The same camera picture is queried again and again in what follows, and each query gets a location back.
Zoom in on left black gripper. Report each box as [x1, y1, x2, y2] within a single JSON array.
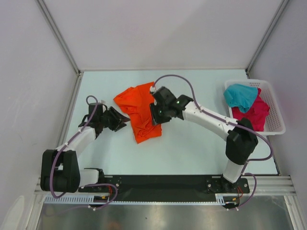
[[99, 106, 130, 132]]

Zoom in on orange t-shirt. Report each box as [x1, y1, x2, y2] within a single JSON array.
[[113, 82, 162, 144]]

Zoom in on teal t-shirt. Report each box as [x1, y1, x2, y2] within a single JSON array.
[[224, 84, 258, 113]]

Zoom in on white plastic basket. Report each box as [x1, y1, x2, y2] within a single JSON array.
[[224, 79, 286, 136]]

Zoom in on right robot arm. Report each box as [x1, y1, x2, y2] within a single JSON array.
[[150, 86, 258, 192]]

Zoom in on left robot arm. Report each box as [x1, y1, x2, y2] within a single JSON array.
[[40, 103, 130, 193]]

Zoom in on magenta t-shirt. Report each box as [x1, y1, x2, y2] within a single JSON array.
[[232, 88, 270, 132]]

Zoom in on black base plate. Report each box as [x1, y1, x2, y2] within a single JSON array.
[[78, 175, 250, 202]]

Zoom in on white slotted cable duct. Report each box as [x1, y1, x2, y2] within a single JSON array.
[[44, 195, 231, 206]]

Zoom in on aluminium frame rail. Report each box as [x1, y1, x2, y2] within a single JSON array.
[[33, 174, 298, 197]]

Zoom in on left rear frame post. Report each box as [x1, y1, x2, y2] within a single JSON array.
[[35, 0, 80, 76]]

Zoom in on frame post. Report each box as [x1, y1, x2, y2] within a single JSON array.
[[35, 0, 80, 76], [245, 0, 292, 76]]

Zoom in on right rear frame post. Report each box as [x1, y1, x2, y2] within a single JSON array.
[[245, 0, 292, 76]]

